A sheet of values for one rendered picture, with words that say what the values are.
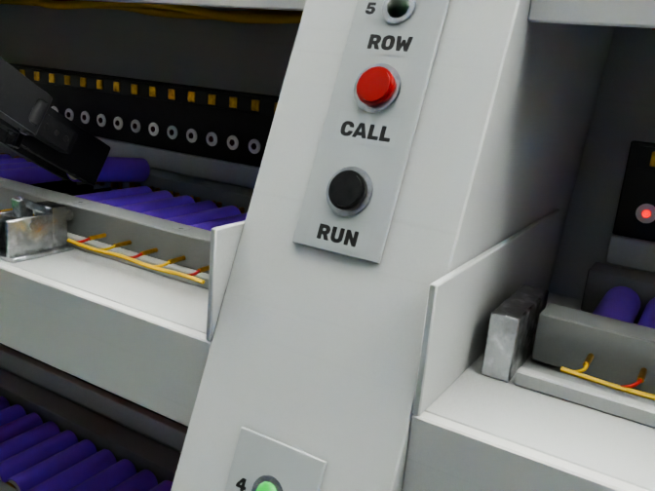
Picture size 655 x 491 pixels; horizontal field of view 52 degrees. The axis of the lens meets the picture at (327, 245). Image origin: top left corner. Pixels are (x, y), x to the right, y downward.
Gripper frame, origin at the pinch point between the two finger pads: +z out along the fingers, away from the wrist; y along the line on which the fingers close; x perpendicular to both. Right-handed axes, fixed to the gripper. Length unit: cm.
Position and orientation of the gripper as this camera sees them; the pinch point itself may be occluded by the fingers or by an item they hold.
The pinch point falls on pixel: (49, 140)
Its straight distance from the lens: 48.2
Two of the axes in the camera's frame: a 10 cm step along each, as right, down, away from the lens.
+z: 3.9, 3.2, 8.6
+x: 3.3, -9.2, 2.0
